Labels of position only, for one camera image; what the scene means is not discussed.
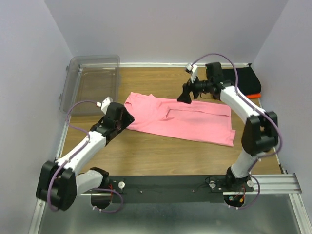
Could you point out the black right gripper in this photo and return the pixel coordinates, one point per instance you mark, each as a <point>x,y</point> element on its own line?
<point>187,88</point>

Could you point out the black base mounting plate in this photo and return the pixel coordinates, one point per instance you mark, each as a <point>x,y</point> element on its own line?
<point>171,189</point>

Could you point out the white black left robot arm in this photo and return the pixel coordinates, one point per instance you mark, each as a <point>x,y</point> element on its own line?
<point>60,181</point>

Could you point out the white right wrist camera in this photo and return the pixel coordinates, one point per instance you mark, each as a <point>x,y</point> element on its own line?
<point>192,70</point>

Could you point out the clear plastic bin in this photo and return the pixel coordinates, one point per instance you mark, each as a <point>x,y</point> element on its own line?
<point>91,78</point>

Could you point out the folded black t shirt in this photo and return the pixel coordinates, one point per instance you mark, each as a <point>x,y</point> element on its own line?
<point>248,83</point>

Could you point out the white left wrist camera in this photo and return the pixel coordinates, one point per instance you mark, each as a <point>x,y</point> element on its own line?
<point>104,104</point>

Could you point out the aluminium frame rail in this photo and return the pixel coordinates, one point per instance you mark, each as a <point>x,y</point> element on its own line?
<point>201,113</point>

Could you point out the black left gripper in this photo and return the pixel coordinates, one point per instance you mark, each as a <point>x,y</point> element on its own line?
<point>128,119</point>

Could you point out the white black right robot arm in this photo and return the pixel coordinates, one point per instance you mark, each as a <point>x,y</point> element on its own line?
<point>260,132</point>

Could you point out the folded orange t shirt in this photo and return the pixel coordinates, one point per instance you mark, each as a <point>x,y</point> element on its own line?
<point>254,96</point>

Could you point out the pink t shirt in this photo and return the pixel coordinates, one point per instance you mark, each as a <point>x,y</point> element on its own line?
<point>198,121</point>

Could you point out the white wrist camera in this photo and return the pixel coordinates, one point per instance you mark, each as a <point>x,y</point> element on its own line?
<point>104,104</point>
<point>192,70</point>

